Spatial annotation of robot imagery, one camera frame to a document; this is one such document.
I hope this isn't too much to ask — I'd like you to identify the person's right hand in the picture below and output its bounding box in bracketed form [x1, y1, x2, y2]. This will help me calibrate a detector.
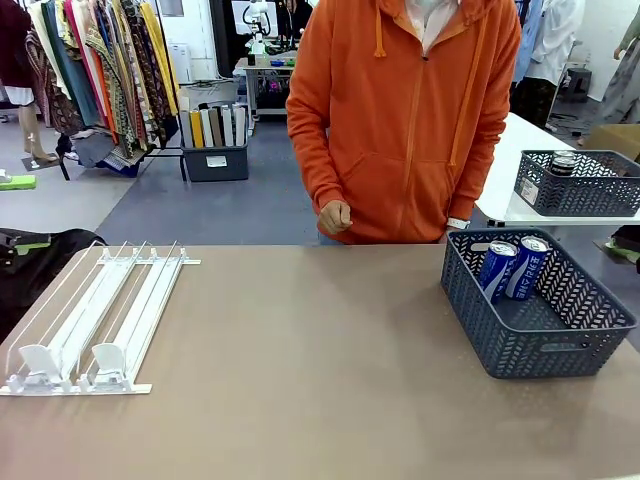
[317, 199, 354, 235]

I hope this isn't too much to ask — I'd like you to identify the blue Pocari Sweat can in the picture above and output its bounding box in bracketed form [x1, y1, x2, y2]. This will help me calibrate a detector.
[504, 235, 550, 301]
[478, 240, 520, 305]

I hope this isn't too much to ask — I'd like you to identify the dark grey plastic basket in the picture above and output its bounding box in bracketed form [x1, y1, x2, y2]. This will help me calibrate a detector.
[513, 148, 640, 218]
[439, 228, 639, 380]

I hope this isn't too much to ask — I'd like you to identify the person's right forearm orange sleeve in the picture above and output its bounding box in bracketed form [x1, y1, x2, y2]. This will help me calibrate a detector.
[285, 99, 346, 211]

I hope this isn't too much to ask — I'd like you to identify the person's left forearm orange sleeve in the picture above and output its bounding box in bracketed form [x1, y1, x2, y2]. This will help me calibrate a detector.
[447, 94, 524, 224]

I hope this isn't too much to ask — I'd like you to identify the person in orange hoodie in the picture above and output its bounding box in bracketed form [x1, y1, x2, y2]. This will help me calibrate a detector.
[285, 0, 524, 246]

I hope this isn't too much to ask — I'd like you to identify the dark grey storage bin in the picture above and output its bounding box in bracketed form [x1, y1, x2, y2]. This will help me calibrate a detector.
[180, 144, 250, 183]

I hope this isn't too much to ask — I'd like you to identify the light grey sample board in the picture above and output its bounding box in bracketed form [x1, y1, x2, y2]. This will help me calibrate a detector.
[232, 103, 247, 147]
[178, 109, 194, 149]

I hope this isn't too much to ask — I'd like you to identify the brown sample board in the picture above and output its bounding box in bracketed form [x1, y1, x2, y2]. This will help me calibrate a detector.
[208, 108, 224, 148]

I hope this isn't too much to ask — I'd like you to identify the grey metal workbench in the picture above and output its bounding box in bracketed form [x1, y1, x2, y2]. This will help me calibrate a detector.
[233, 53, 301, 122]

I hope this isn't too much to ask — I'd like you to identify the white side table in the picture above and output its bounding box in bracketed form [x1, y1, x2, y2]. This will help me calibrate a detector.
[474, 112, 640, 226]

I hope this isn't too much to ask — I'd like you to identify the white air purifier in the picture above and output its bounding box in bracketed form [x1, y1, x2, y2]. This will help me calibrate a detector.
[168, 42, 194, 85]

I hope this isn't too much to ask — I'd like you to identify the grey cloth pile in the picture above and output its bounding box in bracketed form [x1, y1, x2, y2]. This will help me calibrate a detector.
[72, 128, 151, 179]

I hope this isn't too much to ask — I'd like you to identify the clothes rack with colourful garments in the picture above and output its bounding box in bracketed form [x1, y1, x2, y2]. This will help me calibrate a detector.
[24, 0, 181, 174]

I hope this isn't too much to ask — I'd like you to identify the black stool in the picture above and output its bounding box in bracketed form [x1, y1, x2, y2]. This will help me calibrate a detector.
[567, 67, 594, 105]

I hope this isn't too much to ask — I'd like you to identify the cardboard box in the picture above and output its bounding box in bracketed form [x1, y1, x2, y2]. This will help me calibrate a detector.
[589, 123, 640, 161]

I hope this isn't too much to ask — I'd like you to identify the black fabric bag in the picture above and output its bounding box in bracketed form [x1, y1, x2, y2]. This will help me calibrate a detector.
[0, 228, 107, 346]

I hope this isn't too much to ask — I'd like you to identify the green and white floor mop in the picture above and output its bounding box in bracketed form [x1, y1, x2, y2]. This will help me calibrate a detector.
[0, 168, 38, 194]

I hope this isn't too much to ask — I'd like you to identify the mannequin with maroon garment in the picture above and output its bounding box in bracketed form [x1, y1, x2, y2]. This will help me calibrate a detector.
[0, 0, 59, 166]

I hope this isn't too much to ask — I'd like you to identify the white wire can dispenser rack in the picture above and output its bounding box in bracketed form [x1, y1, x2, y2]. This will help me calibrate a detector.
[0, 240, 202, 397]

